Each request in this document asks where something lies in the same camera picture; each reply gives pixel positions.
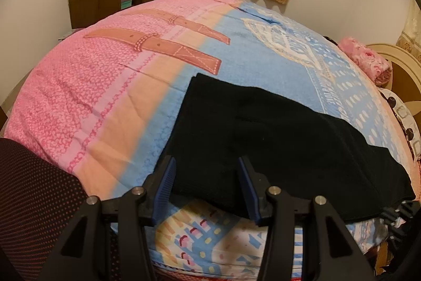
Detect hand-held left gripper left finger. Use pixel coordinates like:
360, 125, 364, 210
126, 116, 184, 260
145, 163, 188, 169
39, 155, 177, 281

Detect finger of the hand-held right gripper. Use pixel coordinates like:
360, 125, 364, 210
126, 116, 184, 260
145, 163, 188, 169
380, 201, 418, 226

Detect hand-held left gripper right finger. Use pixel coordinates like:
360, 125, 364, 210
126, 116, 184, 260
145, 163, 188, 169
237, 155, 375, 281

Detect black pants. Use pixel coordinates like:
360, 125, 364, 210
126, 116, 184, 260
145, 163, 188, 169
164, 72, 415, 223

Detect white black-dotted pillow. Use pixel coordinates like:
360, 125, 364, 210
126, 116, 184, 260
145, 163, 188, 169
378, 87, 421, 164

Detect pink and blue printed blanket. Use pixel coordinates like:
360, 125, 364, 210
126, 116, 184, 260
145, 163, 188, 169
3, 0, 421, 281

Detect person's dark dotted clothing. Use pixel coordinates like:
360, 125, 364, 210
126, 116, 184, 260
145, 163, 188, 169
0, 137, 123, 281

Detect cream and wood headboard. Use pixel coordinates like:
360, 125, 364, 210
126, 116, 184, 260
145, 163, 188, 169
365, 43, 421, 114

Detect pink floral pillow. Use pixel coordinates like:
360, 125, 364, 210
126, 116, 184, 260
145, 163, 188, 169
338, 37, 393, 86

